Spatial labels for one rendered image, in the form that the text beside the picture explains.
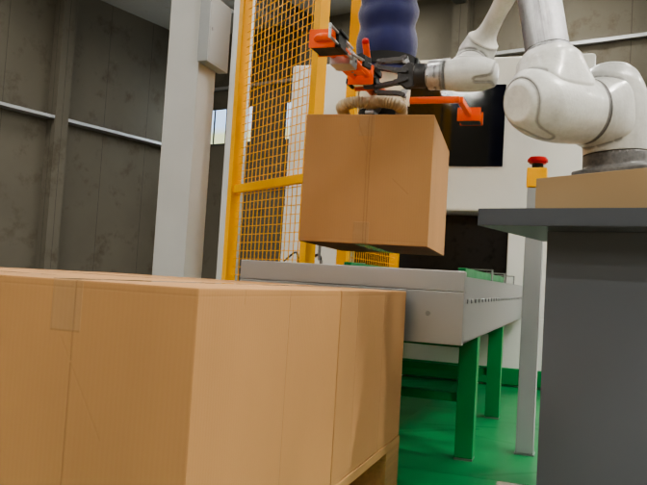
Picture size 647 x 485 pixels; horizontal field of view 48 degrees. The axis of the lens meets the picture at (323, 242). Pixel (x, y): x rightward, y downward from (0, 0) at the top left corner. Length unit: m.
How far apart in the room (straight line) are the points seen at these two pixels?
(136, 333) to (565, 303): 1.09
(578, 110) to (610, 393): 0.63
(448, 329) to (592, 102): 0.76
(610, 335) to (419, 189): 0.76
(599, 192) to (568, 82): 0.26
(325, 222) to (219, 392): 1.30
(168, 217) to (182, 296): 2.30
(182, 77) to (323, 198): 1.26
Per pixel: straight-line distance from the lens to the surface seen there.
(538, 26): 1.81
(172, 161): 3.27
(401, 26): 2.59
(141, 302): 0.98
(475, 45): 2.37
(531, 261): 2.65
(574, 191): 1.79
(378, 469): 1.99
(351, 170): 2.26
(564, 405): 1.80
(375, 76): 2.35
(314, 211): 2.27
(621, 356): 1.76
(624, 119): 1.84
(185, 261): 3.19
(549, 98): 1.68
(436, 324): 2.12
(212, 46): 3.32
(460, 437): 2.51
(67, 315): 1.05
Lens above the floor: 0.56
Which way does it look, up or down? 3 degrees up
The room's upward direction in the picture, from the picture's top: 3 degrees clockwise
